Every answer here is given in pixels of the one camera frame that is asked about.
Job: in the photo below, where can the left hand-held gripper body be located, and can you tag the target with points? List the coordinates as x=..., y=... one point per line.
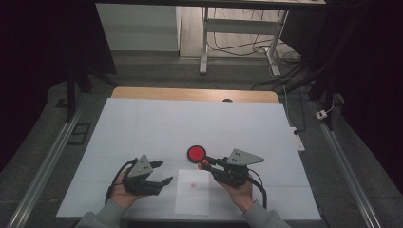
x=141, y=180

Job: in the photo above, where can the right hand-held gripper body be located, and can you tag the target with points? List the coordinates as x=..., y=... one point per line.
x=236, y=172

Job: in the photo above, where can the orange stamp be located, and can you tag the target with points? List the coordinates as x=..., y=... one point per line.
x=200, y=165

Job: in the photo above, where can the round red ink pad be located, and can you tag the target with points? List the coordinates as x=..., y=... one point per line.
x=196, y=153

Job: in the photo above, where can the person's right hand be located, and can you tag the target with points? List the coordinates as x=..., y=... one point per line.
x=242, y=196

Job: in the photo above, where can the person's left hand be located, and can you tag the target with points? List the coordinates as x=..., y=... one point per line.
x=122, y=198

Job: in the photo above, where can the white paper sheet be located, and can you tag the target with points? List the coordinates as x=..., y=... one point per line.
x=192, y=196

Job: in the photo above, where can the white power strip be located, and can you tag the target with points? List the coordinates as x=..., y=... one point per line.
x=298, y=141

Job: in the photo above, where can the wooden table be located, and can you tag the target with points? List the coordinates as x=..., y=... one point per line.
x=177, y=94

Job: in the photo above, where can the small white adapter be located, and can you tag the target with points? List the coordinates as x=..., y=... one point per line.
x=321, y=115

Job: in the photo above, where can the black stand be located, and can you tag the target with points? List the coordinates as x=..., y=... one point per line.
x=71, y=95
x=320, y=85

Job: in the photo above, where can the white cabinet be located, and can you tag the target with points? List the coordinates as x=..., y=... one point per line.
x=139, y=28

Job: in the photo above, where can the black floor frame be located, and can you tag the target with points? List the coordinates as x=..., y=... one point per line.
x=80, y=133

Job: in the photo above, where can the aluminium floor rail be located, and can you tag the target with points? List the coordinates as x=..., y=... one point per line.
x=345, y=167
x=44, y=167

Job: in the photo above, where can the white desk frame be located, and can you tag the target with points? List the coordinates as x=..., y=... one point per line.
x=240, y=26

